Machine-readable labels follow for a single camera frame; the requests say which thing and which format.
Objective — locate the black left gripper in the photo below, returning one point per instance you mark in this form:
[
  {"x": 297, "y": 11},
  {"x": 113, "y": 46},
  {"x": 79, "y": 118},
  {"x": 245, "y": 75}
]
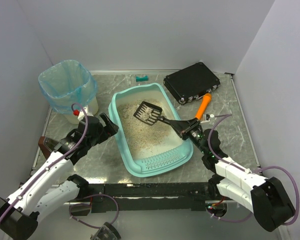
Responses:
[{"x": 104, "y": 128}]

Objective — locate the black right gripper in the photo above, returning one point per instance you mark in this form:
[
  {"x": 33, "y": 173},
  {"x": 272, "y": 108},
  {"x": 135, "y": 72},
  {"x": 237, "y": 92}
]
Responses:
[{"x": 188, "y": 128}]

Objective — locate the white trash bin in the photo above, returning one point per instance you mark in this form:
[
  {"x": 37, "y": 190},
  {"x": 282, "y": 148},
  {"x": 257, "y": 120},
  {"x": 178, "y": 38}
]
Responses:
[{"x": 72, "y": 95}]

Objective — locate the black litter scoop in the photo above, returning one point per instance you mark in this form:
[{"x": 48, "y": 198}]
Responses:
[{"x": 156, "y": 114}]

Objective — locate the litter waste clumps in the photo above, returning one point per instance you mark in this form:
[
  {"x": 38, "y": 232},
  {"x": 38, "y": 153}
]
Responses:
[{"x": 145, "y": 113}]

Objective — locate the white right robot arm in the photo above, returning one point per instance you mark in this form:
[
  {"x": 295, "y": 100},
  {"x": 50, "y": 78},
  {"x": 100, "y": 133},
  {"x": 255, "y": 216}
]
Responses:
[{"x": 265, "y": 198}]

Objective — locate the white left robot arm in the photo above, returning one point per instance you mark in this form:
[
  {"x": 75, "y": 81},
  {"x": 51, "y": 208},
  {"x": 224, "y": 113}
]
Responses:
[{"x": 21, "y": 212}]

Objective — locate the beige cat litter pellets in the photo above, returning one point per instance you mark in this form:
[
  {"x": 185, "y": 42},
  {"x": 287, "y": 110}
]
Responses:
[{"x": 143, "y": 140}]

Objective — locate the brown metronome box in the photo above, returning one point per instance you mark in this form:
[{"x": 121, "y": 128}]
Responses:
[{"x": 47, "y": 145}]

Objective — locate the black hard case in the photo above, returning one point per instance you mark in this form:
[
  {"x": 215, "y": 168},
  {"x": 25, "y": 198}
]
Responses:
[{"x": 191, "y": 83}]

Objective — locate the blue plastic bin liner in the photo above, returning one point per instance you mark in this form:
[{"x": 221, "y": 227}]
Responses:
[{"x": 65, "y": 85}]

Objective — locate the small teal block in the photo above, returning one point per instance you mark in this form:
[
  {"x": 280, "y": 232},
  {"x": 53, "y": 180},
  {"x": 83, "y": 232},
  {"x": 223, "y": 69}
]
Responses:
[{"x": 141, "y": 78}]

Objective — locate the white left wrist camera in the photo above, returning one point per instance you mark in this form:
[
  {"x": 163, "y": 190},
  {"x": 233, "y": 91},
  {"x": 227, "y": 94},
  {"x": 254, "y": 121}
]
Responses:
[{"x": 81, "y": 114}]

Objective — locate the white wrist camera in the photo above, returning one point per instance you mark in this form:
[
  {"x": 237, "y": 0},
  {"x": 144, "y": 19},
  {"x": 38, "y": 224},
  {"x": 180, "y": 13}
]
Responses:
[
  {"x": 207, "y": 117},
  {"x": 81, "y": 114}
]

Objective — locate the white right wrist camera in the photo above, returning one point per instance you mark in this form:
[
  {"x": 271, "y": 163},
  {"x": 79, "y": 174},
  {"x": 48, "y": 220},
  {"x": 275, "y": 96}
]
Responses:
[{"x": 207, "y": 117}]

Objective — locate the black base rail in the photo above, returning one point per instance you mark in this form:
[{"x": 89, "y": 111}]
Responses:
[{"x": 149, "y": 196}]

